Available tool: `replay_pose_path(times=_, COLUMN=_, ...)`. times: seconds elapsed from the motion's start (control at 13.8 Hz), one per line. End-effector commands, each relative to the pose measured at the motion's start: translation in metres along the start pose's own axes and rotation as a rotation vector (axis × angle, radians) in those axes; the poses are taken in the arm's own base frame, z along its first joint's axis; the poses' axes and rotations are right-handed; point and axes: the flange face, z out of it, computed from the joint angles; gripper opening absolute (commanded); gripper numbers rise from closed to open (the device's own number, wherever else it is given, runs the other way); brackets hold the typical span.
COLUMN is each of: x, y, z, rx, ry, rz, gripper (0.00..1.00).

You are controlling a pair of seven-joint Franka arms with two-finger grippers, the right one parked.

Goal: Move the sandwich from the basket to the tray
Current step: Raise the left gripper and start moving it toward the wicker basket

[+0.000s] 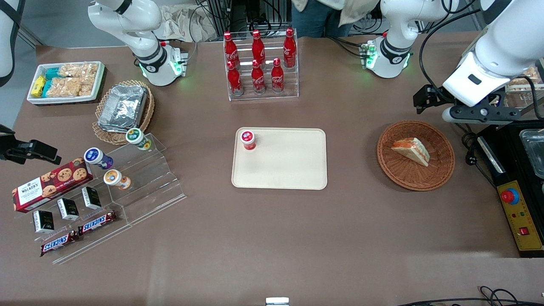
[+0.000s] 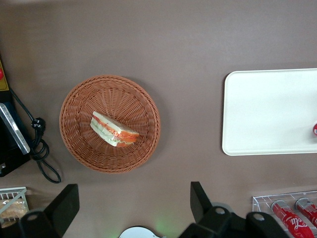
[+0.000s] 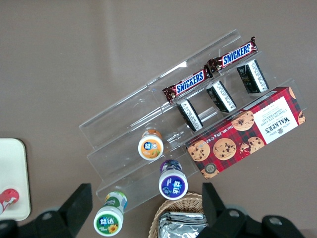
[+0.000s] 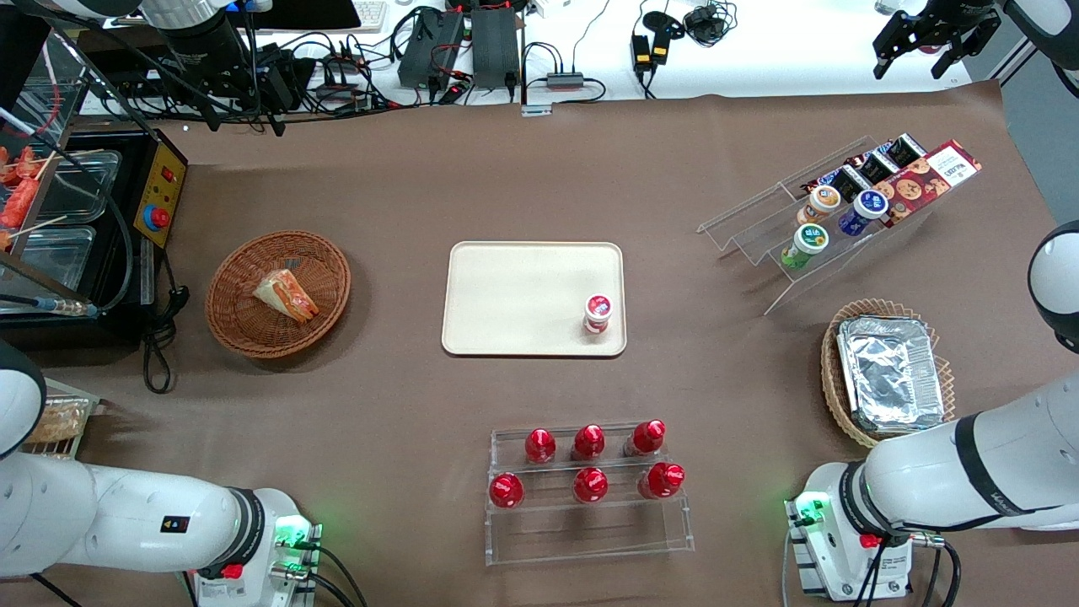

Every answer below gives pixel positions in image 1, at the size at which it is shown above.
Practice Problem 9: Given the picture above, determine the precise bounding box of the purple lid gum bottle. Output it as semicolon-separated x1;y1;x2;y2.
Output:
84;147;114;170

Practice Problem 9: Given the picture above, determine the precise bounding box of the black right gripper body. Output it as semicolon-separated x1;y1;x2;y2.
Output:
0;125;33;163

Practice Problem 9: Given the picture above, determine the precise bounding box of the black base cable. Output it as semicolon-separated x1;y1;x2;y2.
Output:
326;36;367;58

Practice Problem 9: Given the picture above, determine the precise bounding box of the bagged cracker snack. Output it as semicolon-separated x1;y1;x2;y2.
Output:
510;66;543;88

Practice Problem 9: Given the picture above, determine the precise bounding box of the orange lid gum bottle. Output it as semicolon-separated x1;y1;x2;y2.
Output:
103;169;131;190

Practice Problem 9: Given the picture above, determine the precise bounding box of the stack of foil containers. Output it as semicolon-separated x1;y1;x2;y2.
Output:
97;84;148;133

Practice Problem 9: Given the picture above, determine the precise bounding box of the white rectangular snack bin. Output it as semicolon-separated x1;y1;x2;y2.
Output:
26;61;106;105

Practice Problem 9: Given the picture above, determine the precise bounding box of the triangular sandwich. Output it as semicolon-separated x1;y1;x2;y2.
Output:
391;137;431;167

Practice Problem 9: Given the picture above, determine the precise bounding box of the red Walkers cookie box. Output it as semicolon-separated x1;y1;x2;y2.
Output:
12;158;94;213

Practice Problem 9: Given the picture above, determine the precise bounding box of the Snickers bar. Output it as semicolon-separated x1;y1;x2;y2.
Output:
77;211;117;235
40;231;79;257

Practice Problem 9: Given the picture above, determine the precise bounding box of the crumpled beige paper bag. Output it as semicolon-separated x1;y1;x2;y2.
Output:
161;4;218;43

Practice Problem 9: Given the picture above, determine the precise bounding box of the black appliance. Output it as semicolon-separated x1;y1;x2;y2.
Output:
476;118;544;258

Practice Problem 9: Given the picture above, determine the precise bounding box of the black floor cable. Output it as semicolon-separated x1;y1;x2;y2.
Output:
395;286;544;306

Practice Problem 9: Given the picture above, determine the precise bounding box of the brown round wicker basket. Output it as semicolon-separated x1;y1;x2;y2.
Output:
377;120;456;192

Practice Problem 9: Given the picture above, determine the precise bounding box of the green lid gum bottle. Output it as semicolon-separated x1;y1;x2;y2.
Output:
125;127;153;151

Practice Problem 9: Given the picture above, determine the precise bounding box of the black cable with plug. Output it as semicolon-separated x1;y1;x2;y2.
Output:
461;127;498;188

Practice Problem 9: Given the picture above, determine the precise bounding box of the black equipment rack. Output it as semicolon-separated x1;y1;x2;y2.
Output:
206;0;294;37

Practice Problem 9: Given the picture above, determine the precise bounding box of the person in jeans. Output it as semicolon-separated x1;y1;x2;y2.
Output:
291;0;382;39

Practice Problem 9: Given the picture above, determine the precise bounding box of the cream plastic tray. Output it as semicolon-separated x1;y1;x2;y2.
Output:
231;127;328;190

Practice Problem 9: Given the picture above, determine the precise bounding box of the clear acrylic bottle stand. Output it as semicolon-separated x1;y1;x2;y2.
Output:
223;28;300;102

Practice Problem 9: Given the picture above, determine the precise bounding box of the clear plastic container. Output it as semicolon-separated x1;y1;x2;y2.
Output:
519;129;544;179

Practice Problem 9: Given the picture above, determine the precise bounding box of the light wicker basket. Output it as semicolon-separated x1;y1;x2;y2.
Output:
92;79;155;145

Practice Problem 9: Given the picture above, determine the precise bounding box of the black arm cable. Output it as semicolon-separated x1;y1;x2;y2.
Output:
418;8;483;105

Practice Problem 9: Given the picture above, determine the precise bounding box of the clear acrylic step stand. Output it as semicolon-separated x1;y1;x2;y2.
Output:
15;133;187;265

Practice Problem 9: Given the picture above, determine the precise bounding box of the yellow control panel box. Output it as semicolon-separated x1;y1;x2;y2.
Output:
496;181;544;253

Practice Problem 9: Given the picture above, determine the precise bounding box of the white wire rack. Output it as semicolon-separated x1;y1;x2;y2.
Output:
504;59;544;118

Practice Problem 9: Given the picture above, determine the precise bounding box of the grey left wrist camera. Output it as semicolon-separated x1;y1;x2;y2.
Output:
442;104;523;125

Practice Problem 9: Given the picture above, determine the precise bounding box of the silver bar handle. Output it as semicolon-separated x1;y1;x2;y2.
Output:
478;136;507;175

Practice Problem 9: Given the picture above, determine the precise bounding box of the red cola bottle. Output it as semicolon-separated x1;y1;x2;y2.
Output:
251;59;266;94
224;32;239;68
271;58;284;94
227;61;244;96
283;28;297;68
252;30;266;64

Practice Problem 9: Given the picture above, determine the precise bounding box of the red emergency stop button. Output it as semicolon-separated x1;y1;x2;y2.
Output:
501;188;520;206

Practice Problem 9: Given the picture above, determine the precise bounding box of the small black white box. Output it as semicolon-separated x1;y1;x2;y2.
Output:
33;210;55;233
82;187;102;210
57;198;80;221

